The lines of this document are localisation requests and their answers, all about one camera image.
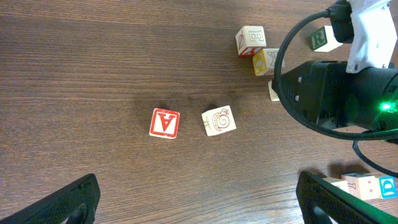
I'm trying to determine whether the letter K block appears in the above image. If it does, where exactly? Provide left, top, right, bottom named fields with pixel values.
left=252, top=49, right=279, bottom=76

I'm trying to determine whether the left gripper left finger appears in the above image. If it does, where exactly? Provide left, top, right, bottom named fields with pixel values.
left=1, top=174, right=101, bottom=223

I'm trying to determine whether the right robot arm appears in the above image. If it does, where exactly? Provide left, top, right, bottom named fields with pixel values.
left=271, top=61, right=397, bottom=143

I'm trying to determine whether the snail picture block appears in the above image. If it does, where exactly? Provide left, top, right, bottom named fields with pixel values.
left=201, top=105, right=236, bottom=136

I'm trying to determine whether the blue letter D block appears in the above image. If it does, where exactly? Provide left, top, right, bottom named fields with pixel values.
left=377, top=176, right=397, bottom=199

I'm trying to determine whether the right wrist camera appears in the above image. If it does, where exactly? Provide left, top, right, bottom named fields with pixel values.
left=328, top=0, right=397, bottom=73

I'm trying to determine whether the red letter I block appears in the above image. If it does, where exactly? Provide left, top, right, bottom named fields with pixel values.
left=268, top=80, right=279, bottom=101

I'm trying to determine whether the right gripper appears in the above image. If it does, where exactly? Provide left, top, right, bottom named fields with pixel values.
left=272, top=61, right=386, bottom=131

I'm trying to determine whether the right black cable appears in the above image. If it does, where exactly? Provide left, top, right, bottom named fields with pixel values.
left=273, top=9, right=398, bottom=178

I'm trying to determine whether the wooden picture block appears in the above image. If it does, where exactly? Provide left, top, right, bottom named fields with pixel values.
left=323, top=177, right=349, bottom=193
left=341, top=173, right=378, bottom=200

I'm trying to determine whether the green letter R block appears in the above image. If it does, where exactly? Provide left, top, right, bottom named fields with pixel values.
left=310, top=26, right=343, bottom=52

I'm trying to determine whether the red letter A block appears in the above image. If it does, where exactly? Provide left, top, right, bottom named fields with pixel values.
left=149, top=108, right=180, bottom=139

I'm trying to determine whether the letter E block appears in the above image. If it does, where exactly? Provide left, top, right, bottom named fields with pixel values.
left=236, top=26, right=267, bottom=57

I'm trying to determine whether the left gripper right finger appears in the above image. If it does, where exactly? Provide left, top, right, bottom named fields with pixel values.
left=296, top=171, right=397, bottom=224

